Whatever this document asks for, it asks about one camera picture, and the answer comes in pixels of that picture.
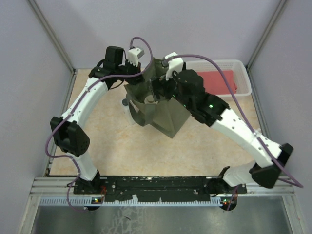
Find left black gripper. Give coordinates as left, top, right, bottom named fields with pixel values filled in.
left=116, top=59, right=145, bottom=86

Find green canvas bag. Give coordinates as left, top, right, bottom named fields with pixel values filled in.
left=124, top=58, right=190, bottom=138

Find white bottle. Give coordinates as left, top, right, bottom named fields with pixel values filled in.
left=121, top=98, right=135, bottom=125

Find cream bottle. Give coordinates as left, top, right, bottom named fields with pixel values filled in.
left=144, top=95, right=157, bottom=104

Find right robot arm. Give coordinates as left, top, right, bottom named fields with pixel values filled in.
left=150, top=70, right=293, bottom=193

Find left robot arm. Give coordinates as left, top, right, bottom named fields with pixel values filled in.
left=48, top=46, right=144, bottom=194

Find red folded cloth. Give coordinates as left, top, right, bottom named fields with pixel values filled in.
left=197, top=70, right=237, bottom=95

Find white plastic basket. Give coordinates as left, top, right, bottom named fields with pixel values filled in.
left=186, top=59, right=252, bottom=100

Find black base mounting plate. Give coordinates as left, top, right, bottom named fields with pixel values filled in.
left=74, top=175, right=247, bottom=204

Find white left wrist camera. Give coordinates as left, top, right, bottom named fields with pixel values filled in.
left=127, top=47, right=145, bottom=67

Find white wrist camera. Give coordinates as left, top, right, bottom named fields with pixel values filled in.
left=127, top=47, right=145, bottom=67
left=161, top=52, right=184, bottom=80

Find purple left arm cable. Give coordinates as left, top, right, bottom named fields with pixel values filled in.
left=45, top=36, right=154, bottom=171

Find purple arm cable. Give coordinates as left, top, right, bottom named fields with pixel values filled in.
left=161, top=54, right=304, bottom=212
left=45, top=36, right=154, bottom=171

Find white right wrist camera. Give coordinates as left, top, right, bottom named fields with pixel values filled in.
left=161, top=52, right=184, bottom=80

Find white slotted cable duct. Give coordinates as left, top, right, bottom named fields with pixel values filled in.
left=39, top=196, right=230, bottom=207

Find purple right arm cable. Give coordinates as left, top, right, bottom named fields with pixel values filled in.
left=161, top=54, right=304, bottom=212

